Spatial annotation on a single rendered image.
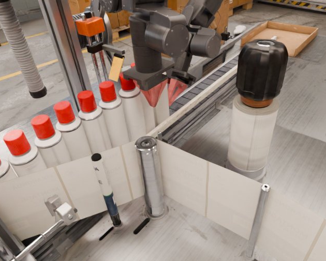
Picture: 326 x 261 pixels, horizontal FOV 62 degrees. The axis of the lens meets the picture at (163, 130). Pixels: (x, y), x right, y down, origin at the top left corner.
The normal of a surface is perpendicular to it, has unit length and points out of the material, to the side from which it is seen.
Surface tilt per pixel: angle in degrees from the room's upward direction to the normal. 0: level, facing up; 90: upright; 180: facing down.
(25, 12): 90
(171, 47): 91
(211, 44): 83
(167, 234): 0
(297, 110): 0
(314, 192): 0
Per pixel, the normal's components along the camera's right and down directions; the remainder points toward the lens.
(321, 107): -0.07, -0.78
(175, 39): 0.62, 0.46
